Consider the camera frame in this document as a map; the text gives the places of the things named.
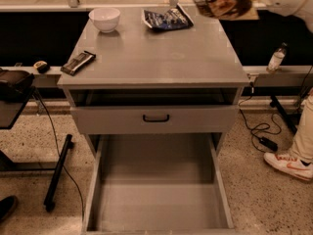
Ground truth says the blue chip bag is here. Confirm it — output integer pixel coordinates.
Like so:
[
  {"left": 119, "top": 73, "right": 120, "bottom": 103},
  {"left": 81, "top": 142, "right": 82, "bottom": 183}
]
[{"left": 142, "top": 3, "right": 194, "bottom": 31}]

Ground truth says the grey drawer cabinet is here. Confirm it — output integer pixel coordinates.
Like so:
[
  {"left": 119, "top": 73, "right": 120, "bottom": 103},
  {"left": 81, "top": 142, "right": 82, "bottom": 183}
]
[{"left": 58, "top": 7, "right": 247, "bottom": 151}]

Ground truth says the grey upper drawer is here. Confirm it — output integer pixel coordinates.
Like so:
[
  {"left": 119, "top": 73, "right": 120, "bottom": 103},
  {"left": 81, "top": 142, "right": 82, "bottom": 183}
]
[{"left": 70, "top": 90, "right": 238, "bottom": 134}]

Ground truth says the grey open middle drawer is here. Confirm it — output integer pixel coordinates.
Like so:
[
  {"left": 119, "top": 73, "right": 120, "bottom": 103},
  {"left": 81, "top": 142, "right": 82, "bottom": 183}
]
[{"left": 81, "top": 134, "right": 236, "bottom": 235}]

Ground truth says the black bag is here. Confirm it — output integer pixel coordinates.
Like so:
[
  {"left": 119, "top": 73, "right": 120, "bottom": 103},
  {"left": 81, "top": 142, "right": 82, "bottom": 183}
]
[{"left": 0, "top": 69, "right": 34, "bottom": 102}]

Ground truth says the clear plastic bottle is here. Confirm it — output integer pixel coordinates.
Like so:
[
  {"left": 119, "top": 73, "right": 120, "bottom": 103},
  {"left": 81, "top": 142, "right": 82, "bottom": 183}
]
[{"left": 266, "top": 42, "right": 288, "bottom": 73}]

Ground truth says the black stand leg right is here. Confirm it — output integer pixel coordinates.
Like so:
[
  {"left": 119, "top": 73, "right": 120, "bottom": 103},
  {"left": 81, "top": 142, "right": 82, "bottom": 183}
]
[{"left": 270, "top": 95, "right": 299, "bottom": 134}]

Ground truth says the black power adapter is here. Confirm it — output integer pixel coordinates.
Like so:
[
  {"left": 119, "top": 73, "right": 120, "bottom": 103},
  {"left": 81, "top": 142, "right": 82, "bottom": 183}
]
[{"left": 259, "top": 137, "right": 278, "bottom": 152}]

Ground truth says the white bowl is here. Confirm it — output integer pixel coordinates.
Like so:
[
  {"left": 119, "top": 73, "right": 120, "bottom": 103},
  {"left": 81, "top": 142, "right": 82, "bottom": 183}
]
[{"left": 89, "top": 7, "right": 120, "bottom": 33}]

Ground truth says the beige trouser leg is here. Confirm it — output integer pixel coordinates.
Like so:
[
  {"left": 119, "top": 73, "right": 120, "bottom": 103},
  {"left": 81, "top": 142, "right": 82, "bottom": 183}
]
[{"left": 290, "top": 89, "right": 313, "bottom": 164}]

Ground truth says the white orange sneaker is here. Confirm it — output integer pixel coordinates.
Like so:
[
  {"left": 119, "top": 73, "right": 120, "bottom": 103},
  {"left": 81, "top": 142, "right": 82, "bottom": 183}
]
[{"left": 264, "top": 152, "right": 313, "bottom": 181}]

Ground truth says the dark snack bar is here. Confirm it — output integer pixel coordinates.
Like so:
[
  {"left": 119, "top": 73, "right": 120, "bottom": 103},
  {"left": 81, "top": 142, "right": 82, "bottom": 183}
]
[{"left": 61, "top": 51, "right": 96, "bottom": 75}]

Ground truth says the small tape measure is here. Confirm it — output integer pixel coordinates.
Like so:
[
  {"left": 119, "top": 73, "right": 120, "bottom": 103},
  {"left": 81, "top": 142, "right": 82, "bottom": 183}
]
[{"left": 33, "top": 61, "right": 50, "bottom": 73}]

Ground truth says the black shoe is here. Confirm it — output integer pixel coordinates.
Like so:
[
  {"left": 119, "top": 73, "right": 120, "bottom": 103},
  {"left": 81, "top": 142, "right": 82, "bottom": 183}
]
[{"left": 0, "top": 195, "right": 19, "bottom": 221}]

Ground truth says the black cable right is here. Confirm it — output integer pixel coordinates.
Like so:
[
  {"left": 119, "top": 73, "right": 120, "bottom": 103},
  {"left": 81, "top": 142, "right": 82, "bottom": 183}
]
[{"left": 238, "top": 81, "right": 284, "bottom": 155}]

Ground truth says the black cable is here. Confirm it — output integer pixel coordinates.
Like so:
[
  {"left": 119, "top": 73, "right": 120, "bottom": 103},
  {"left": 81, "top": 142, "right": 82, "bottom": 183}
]
[
  {"left": 33, "top": 89, "right": 86, "bottom": 220},
  {"left": 238, "top": 81, "right": 284, "bottom": 155}
]

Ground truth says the black drawer handle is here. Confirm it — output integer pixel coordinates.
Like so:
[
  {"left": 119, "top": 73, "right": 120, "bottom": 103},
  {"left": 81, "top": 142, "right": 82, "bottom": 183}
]
[{"left": 142, "top": 115, "right": 170, "bottom": 123}]

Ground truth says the black cable left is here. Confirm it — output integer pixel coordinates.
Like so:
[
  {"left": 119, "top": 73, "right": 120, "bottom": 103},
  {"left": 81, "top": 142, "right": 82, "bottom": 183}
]
[{"left": 33, "top": 89, "right": 86, "bottom": 220}]

